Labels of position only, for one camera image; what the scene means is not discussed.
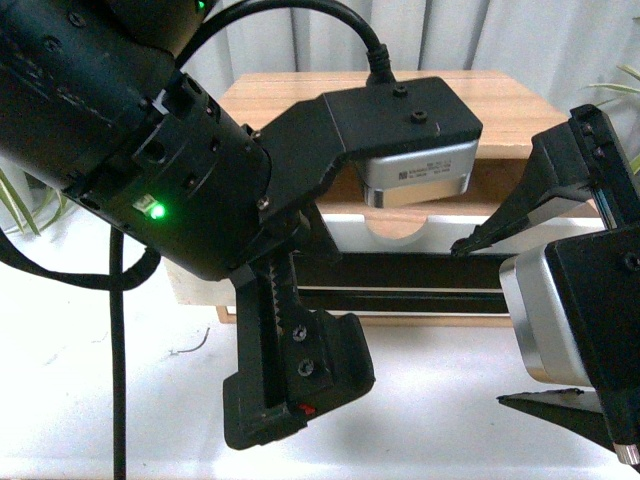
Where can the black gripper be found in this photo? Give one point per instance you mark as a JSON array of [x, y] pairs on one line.
[[189, 183]]

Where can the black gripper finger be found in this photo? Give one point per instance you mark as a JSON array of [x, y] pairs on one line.
[[574, 409]]

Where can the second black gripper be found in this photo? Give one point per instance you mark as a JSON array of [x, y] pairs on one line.
[[567, 164]]

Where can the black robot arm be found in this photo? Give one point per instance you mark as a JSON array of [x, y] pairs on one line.
[[94, 103]]

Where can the wooden drawer cabinet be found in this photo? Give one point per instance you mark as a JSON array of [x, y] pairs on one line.
[[510, 114]]

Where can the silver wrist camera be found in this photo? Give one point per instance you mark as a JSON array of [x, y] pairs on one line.
[[574, 304], [410, 142]]

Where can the black upper drawer handle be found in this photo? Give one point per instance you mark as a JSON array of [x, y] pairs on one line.
[[402, 271]]

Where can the black drawer handle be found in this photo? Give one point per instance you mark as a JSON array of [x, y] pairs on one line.
[[405, 302], [402, 271]]

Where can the black lower drawer handle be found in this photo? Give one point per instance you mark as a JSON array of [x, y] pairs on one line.
[[405, 302]]

